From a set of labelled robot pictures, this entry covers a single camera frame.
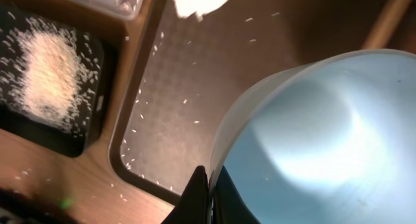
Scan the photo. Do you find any black waste tray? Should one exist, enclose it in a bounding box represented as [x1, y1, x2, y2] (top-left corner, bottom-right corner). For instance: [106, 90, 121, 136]
[1, 5, 117, 157]

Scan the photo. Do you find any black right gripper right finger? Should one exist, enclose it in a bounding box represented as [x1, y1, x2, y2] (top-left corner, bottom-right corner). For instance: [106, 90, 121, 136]
[213, 166, 260, 224]

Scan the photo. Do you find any light blue small bowl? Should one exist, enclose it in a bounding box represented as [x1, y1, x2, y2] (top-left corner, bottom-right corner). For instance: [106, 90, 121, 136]
[209, 49, 415, 223]

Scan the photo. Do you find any pile of white rice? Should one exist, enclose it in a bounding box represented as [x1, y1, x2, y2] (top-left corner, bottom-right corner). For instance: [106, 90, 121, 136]
[1, 8, 102, 137]

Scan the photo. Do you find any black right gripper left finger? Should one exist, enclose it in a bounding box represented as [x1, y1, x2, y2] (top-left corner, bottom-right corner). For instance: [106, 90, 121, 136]
[162, 166, 208, 224]

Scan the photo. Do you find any wooden chopstick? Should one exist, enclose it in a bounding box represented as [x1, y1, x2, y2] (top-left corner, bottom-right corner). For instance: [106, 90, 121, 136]
[361, 0, 413, 49]

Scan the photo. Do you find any dark brown serving tray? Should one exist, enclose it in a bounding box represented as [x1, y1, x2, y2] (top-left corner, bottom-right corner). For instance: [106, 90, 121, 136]
[109, 0, 416, 206]

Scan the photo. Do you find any clear plastic bin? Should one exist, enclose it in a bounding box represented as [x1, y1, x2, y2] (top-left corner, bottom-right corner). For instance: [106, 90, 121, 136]
[69, 0, 142, 20]

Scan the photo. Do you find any silver foil wrapper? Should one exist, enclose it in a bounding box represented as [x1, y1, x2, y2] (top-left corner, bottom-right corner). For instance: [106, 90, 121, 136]
[173, 0, 229, 21]

